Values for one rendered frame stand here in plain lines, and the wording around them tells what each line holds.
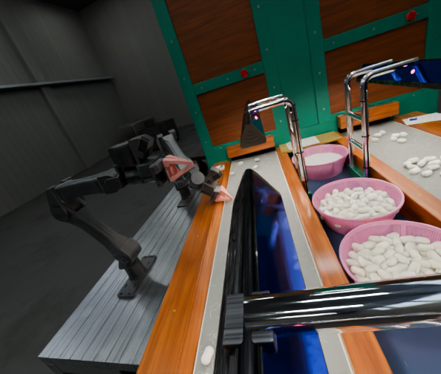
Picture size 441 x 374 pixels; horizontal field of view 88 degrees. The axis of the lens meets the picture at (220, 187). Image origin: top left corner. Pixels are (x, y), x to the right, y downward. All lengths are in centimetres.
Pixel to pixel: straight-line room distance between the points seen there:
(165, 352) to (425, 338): 53
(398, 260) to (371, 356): 27
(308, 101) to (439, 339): 120
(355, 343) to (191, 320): 35
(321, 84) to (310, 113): 17
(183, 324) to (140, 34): 1080
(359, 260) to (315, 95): 104
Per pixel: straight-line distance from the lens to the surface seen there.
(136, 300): 93
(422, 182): 104
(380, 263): 71
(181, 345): 62
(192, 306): 66
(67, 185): 87
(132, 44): 1125
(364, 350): 54
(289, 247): 26
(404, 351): 66
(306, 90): 151
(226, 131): 152
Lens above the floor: 124
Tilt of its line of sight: 24 degrees down
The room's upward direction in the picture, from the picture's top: 19 degrees counter-clockwise
